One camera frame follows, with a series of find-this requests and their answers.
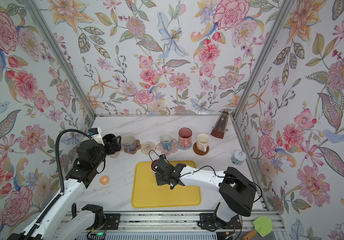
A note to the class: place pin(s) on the white mug blue handle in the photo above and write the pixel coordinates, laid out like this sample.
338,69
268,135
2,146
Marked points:
166,141

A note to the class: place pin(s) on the cream mug pink handle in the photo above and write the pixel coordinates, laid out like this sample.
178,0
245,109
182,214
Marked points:
202,142

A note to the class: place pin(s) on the red interior white mug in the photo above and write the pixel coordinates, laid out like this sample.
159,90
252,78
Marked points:
154,165

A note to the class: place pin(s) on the black mug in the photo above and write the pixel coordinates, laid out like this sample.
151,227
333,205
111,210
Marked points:
108,138

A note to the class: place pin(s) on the brown wooden metronome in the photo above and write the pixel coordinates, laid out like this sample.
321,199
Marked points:
220,127

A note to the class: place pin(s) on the small orange ball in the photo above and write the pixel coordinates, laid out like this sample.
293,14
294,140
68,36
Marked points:
104,180

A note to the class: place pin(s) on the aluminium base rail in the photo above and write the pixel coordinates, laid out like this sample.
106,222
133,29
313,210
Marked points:
186,221

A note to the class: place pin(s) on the brown wooden round coaster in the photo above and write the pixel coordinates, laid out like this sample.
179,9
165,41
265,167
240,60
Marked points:
199,152

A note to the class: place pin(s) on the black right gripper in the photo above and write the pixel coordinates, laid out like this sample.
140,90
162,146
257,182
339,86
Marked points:
159,180

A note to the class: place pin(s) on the white mug purple handle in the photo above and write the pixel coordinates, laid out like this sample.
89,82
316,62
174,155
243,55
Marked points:
128,139

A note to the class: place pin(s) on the cork paw print coaster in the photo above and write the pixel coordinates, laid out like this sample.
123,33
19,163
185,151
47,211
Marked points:
128,150

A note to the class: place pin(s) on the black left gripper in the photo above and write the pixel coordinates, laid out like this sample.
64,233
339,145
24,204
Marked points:
117,147

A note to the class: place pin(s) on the grey round coaster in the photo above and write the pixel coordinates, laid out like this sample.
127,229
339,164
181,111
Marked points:
184,149

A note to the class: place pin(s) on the white embroidered round coaster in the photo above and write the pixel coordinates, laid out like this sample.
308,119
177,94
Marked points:
148,147

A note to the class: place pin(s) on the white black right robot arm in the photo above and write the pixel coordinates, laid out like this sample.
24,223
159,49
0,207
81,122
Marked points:
237,191

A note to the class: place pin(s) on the pale pink flower coaster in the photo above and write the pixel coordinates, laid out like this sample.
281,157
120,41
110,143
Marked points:
115,155

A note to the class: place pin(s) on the yellow tray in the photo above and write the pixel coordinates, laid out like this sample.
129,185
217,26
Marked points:
147,194

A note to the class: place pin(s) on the white ceramic lidded jar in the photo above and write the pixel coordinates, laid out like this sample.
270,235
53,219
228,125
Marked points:
238,157

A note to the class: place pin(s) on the green silicone spatula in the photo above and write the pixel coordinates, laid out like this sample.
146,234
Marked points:
262,226

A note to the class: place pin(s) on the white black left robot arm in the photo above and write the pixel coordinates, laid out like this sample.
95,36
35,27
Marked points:
46,225

